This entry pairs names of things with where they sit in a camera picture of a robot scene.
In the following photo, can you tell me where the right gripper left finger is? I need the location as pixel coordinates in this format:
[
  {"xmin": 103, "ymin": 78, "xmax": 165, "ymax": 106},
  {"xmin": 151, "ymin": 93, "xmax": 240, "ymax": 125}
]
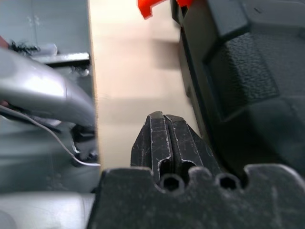
[{"xmin": 130, "ymin": 111, "xmax": 176, "ymax": 182}]

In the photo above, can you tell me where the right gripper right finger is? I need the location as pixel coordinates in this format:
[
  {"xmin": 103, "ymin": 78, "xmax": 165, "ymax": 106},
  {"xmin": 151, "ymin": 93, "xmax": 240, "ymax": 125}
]
[{"xmin": 165, "ymin": 114, "xmax": 221, "ymax": 178}]

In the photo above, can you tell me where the black tool case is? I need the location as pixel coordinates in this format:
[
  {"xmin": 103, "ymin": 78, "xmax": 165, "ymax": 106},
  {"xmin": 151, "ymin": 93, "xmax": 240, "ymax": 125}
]
[{"xmin": 170, "ymin": 0, "xmax": 305, "ymax": 179}]

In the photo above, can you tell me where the orange plastic latch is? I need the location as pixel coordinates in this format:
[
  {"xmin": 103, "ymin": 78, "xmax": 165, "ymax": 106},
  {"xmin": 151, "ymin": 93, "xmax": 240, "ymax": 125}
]
[{"xmin": 137, "ymin": 0, "xmax": 193, "ymax": 19}]

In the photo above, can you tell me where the silver robot left leg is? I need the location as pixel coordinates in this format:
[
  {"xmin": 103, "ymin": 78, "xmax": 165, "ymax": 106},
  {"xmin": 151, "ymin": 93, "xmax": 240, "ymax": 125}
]
[{"xmin": 0, "ymin": 48, "xmax": 99, "ymax": 163}]

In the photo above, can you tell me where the thin white floor cable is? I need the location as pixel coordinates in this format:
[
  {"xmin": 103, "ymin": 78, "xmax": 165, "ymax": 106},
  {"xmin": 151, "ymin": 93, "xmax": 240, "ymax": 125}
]
[{"xmin": 0, "ymin": 105, "xmax": 102, "ymax": 167}]

